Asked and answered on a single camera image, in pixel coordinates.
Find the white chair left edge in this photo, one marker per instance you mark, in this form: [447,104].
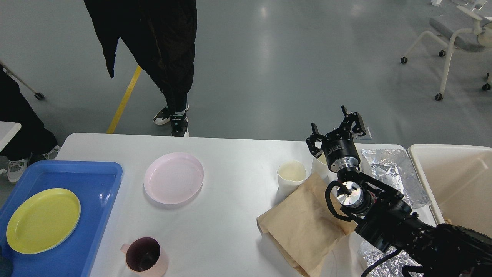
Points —
[9,72]

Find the dark green mug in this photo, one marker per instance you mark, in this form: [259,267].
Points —
[6,266]

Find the white side table corner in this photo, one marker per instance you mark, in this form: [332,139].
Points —
[7,131]

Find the blue plastic tray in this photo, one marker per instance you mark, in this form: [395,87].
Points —
[96,185]

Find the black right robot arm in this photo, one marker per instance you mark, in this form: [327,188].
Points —
[385,220]

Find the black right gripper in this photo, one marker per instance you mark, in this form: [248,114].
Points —
[339,148]

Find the crumpled aluminium foil sheet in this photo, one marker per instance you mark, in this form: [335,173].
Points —
[394,168]

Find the person in long black coat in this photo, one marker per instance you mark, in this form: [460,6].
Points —
[160,34]

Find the beige plastic bin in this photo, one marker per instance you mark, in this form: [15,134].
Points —
[458,180]

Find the white paper cup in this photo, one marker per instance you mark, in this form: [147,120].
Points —
[320,167]
[290,175]

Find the person in black trousers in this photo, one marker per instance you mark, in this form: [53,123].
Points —
[33,140]

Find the pink mug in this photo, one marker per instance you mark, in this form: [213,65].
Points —
[145,257]

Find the yellow plate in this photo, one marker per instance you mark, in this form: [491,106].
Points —
[43,221]

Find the white grey office chair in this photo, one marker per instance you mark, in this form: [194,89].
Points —
[467,31]

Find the brown paper bag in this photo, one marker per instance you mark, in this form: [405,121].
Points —
[303,228]

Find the pink plate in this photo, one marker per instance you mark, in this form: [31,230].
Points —
[174,178]

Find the aluminium foil piece lower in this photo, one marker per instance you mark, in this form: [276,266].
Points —
[391,268]

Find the white floor socket plate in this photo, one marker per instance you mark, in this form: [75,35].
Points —
[367,134]

